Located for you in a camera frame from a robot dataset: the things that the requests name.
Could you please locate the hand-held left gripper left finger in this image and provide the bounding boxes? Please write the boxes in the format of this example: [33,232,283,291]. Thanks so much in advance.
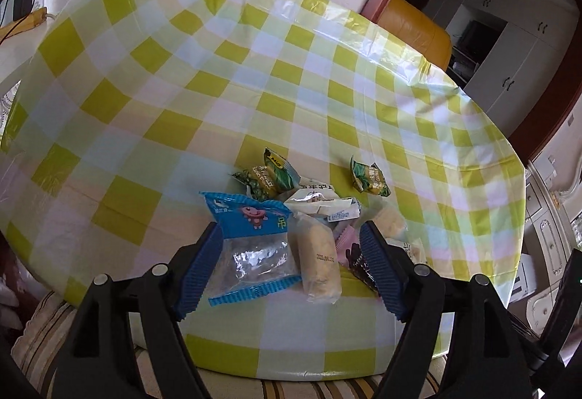
[45,221,226,399]

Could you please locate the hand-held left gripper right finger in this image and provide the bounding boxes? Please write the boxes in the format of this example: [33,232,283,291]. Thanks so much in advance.
[359,221,533,399]

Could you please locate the white snack packet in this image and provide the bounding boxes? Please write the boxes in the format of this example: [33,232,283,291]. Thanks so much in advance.
[387,239,427,264]
[284,184,360,224]

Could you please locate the pink black snack packet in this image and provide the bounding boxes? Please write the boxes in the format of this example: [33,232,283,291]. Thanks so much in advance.
[334,224,380,297]

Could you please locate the blue snack packet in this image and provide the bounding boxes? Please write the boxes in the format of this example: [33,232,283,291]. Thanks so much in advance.
[200,191,303,309]

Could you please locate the clear yellow cake packet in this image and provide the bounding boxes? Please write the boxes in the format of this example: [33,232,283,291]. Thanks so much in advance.
[291,212,343,305]

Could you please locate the green pea snack packet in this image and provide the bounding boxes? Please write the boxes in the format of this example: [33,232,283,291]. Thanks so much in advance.
[232,169,274,202]
[349,155,391,197]
[261,147,303,193]

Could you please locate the white slatted stool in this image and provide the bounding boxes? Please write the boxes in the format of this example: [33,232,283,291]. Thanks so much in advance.
[510,252,538,305]

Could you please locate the white ornate dresser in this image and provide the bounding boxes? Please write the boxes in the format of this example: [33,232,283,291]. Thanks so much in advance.
[509,153,582,336]

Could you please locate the green checked tablecloth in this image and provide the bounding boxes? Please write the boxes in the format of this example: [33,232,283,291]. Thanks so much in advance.
[0,0,528,382]

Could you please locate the white cabinet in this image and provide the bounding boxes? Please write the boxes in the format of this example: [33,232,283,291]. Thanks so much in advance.
[423,0,569,131]

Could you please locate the orange leather chair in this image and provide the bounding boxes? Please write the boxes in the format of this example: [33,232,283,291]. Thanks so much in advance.
[377,0,453,72]

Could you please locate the yellow power strip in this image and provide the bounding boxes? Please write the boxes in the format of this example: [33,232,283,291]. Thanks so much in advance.
[0,8,48,42]

